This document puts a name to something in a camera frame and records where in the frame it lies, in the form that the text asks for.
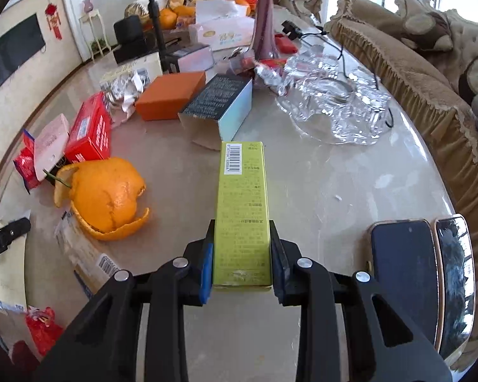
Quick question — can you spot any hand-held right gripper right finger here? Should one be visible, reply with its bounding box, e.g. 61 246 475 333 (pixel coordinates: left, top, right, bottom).
269 227 453 382

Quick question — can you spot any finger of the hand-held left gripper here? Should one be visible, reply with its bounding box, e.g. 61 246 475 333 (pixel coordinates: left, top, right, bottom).
0 218 32 265

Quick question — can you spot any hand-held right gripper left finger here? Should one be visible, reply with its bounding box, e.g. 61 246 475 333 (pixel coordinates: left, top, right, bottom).
32 219 216 382

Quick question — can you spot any green carton box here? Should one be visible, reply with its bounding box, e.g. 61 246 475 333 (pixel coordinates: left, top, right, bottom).
212 141 273 291

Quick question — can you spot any orange square box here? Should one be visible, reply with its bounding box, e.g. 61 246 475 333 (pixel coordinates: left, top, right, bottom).
134 71 207 122

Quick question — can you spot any red snack packet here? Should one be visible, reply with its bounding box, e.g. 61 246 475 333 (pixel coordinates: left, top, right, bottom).
14 131 44 194

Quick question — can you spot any clear plastic bag with barcode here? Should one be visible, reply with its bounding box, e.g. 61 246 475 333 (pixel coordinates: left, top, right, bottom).
55 206 125 293

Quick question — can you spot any pink carton box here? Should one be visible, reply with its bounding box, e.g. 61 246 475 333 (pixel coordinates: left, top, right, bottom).
34 113 70 181

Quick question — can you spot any red plastic packaging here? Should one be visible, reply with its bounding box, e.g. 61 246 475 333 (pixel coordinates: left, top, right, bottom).
25 307 65 358

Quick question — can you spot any orange peel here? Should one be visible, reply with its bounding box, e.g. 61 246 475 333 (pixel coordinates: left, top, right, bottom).
44 157 151 243

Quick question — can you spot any black smartphone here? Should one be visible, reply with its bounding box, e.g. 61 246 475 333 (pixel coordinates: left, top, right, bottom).
369 220 441 351

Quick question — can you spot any red carton box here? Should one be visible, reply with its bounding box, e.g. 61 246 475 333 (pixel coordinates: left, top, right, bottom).
65 92 113 164

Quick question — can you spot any gold-rimmed smartphone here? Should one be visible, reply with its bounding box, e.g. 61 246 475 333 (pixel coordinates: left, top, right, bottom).
434 215 478 364

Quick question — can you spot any open dark carton pale side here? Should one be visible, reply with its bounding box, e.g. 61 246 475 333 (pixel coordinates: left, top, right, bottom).
178 74 253 151

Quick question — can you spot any clear glass bowl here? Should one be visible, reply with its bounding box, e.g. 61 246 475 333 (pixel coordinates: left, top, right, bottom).
275 53 393 146

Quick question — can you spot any crumpled silver foil wrapper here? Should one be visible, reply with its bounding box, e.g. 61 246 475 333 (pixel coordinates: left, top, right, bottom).
254 61 294 97
105 69 145 123

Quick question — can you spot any small black box grey side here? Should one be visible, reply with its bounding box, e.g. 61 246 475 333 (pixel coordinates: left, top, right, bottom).
176 44 214 74

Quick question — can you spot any clear plastic wrapper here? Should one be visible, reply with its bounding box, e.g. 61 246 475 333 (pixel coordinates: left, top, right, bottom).
227 47 258 75

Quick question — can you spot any white printed carton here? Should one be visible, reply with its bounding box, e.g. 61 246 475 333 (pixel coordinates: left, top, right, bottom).
99 53 163 92

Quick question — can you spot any beige fringed sofa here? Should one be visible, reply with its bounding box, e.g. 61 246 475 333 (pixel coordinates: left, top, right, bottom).
326 0 478 249

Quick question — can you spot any red flat object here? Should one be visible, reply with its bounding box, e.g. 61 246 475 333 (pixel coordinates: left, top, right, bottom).
273 34 298 53

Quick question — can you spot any white side table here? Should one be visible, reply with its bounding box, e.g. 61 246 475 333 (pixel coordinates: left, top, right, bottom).
80 10 111 63

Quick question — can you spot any black cylindrical speaker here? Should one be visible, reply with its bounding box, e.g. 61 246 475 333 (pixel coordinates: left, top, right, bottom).
113 16 146 46

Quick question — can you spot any white tissue box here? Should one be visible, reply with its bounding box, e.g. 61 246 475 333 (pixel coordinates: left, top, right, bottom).
189 0 256 51

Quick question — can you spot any small black charger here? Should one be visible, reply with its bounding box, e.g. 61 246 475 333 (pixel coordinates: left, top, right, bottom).
281 20 304 41

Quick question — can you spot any tall purple vase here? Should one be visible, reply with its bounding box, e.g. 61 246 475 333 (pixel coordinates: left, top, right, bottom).
253 0 280 63

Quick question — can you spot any black phone stand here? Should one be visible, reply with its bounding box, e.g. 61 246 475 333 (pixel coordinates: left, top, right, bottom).
141 0 185 75

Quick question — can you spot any black wall television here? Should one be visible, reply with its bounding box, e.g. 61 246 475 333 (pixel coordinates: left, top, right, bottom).
0 13 47 97

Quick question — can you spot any red knot wall hanging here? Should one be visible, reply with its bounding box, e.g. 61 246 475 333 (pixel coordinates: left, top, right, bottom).
45 3 63 41

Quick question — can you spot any black cable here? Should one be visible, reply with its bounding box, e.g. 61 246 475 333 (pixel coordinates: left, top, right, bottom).
302 27 396 129

